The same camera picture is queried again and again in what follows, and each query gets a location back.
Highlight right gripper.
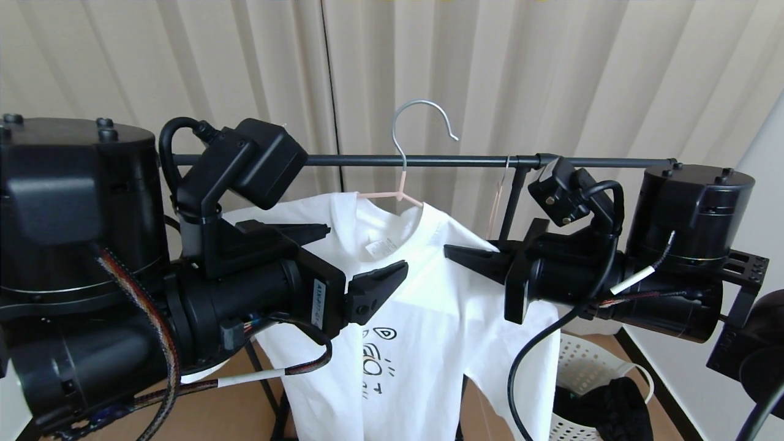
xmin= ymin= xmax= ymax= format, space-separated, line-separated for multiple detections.
xmin=503 ymin=217 xmax=620 ymax=325

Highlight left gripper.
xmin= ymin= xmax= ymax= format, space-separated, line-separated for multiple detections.
xmin=181 ymin=222 xmax=409 ymax=367

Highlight white printed t-shirt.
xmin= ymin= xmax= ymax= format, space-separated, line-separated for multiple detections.
xmin=183 ymin=191 xmax=561 ymax=441

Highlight pink clothes hanger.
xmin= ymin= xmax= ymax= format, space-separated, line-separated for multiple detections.
xmin=358 ymin=100 xmax=459 ymax=209
xmin=485 ymin=156 xmax=513 ymax=241

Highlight black garment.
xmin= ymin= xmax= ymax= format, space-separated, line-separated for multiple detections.
xmin=554 ymin=377 xmax=655 ymax=441

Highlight white laundry basket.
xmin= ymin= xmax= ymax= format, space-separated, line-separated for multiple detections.
xmin=548 ymin=334 xmax=655 ymax=441

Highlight black clothes rack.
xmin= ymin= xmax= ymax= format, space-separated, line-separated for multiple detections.
xmin=162 ymin=153 xmax=684 ymax=441

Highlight beige curtain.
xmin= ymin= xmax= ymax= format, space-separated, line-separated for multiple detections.
xmin=0 ymin=0 xmax=784 ymax=337

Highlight black cable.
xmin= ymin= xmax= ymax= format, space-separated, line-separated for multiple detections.
xmin=507 ymin=179 xmax=784 ymax=441
xmin=158 ymin=116 xmax=216 ymax=192

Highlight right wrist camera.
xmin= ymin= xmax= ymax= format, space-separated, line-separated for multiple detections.
xmin=528 ymin=156 xmax=625 ymax=238

